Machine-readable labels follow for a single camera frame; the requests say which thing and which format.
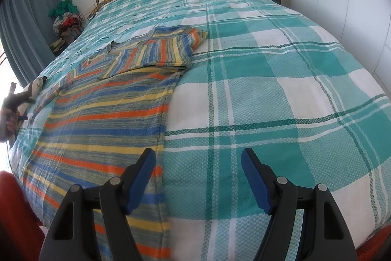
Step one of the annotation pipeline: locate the dark bedside table with clutter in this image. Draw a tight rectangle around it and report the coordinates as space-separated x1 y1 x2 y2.
49 32 83 54

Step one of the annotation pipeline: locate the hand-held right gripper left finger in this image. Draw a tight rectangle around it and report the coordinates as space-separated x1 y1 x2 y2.
39 148 157 261

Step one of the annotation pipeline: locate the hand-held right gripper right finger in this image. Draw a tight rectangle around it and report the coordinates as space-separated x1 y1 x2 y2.
241 148 358 261

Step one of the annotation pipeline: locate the yellow patterned bed sheet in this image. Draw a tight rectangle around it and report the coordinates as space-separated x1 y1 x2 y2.
88 0 138 19

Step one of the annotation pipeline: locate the patterned beige pillow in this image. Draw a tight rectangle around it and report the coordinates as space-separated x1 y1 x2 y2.
29 76 48 96

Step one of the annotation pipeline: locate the pile of colourful clothes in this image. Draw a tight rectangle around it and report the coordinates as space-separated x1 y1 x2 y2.
49 0 84 35

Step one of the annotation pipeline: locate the striped knit sweater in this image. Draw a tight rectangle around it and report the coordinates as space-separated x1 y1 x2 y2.
21 25 209 261

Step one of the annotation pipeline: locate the blue curtain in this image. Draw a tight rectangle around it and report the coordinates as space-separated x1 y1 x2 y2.
0 0 63 87

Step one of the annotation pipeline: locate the teal checked blanket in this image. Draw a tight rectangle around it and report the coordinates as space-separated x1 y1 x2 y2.
8 0 391 249

